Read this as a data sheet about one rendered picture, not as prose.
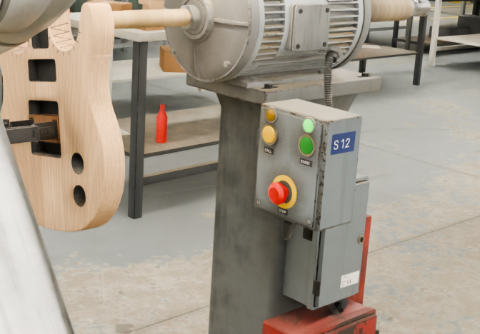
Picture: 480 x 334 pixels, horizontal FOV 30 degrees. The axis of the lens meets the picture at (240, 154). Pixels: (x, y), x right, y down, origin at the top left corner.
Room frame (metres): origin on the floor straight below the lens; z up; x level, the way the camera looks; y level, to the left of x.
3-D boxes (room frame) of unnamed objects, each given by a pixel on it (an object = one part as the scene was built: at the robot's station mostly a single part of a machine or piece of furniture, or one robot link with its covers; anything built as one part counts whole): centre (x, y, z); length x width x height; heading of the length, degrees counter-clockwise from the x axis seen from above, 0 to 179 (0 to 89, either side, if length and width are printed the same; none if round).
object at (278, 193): (1.51, -0.08, 0.97); 0.04 x 0.04 x 0.04; 44
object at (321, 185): (1.62, -0.15, 0.99); 0.24 x 0.21 x 0.26; 134
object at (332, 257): (1.79, -0.19, 0.93); 0.15 x 0.10 x 0.55; 134
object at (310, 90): (1.90, -0.09, 1.11); 0.36 x 0.24 x 0.04; 134
